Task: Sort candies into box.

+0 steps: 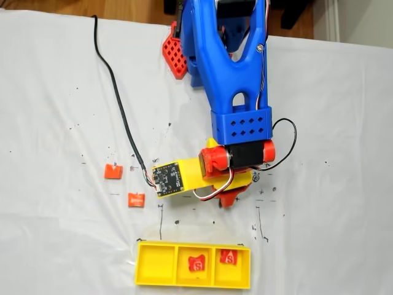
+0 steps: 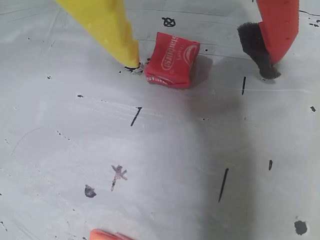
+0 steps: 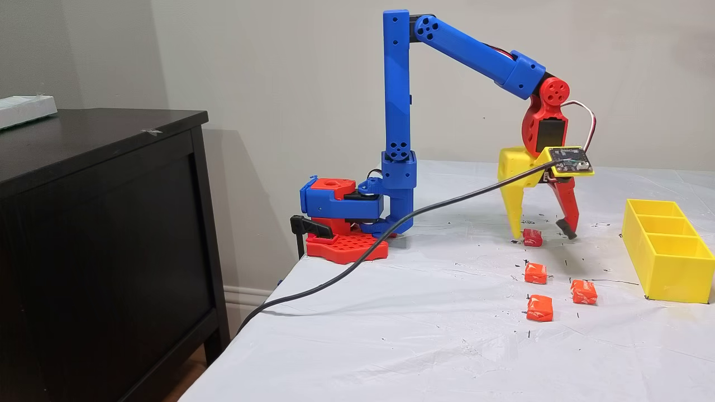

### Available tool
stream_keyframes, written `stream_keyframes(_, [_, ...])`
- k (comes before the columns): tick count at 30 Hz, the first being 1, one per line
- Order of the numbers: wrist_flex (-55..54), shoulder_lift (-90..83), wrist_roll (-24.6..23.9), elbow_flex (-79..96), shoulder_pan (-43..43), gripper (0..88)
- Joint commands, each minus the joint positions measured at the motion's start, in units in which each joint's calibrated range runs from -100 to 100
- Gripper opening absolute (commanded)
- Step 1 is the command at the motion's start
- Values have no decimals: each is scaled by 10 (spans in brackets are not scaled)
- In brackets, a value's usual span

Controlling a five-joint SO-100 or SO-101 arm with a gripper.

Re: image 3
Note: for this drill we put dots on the red candy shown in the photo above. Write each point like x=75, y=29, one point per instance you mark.
x=533, y=238

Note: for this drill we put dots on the orange candy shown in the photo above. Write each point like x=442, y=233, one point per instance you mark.
x=584, y=292
x=539, y=308
x=535, y=273

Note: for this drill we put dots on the yellow three-compartment box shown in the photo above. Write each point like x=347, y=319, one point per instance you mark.
x=670, y=273

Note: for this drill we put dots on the flat white box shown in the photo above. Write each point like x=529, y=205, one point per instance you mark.
x=25, y=109

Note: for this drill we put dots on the white plastic table cover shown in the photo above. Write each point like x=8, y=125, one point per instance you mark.
x=391, y=346

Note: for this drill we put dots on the black table clamp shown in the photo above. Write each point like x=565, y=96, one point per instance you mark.
x=310, y=225

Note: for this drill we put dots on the clear tape scrap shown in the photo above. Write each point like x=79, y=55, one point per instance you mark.
x=151, y=132

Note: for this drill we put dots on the dark wooden dresser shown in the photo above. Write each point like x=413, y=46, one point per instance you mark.
x=100, y=251

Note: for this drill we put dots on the camera board on yellow mount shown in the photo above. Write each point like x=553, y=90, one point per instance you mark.
x=570, y=161

